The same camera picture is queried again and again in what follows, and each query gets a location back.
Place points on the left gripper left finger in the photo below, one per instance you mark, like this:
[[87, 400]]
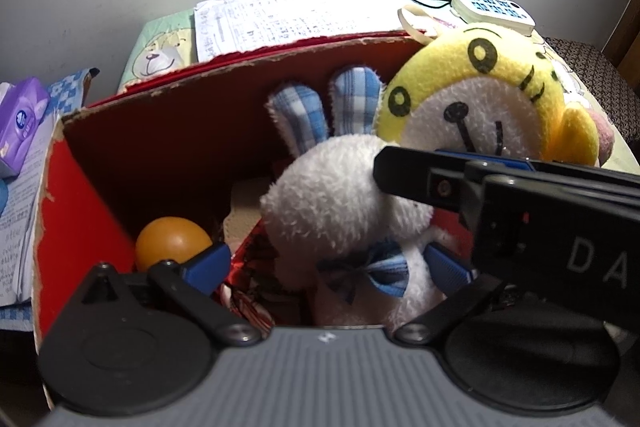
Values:
[[127, 344]]

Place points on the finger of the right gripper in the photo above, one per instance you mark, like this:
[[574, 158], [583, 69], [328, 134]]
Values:
[[500, 159], [434, 178]]

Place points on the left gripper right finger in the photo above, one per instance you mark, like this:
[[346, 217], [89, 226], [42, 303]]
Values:
[[507, 348]]

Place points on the mauve plush toy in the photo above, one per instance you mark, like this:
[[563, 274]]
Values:
[[606, 134]]

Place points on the white bunny plush toy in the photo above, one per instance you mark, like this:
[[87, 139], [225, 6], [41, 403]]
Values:
[[358, 252]]

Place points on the yellow tiger plush toy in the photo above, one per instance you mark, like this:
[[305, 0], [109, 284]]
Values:
[[486, 89]]

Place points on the orange gourd toy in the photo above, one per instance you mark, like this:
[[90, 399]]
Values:
[[169, 238]]

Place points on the white power strip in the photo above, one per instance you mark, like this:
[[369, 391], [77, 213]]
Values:
[[505, 13]]

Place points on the handwritten paper stack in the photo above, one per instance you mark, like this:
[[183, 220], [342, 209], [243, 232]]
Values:
[[19, 217]]

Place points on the blue glasses case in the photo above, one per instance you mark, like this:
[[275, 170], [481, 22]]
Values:
[[4, 195]]

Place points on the red cardboard box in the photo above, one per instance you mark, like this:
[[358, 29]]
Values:
[[177, 149]]

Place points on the handwritten paper notebook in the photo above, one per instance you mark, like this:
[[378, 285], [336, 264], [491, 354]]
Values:
[[227, 26]]

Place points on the blue checkered cloth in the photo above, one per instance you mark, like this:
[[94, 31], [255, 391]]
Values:
[[66, 96]]

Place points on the purple tissue pack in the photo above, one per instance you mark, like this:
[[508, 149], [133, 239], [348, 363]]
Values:
[[22, 108]]

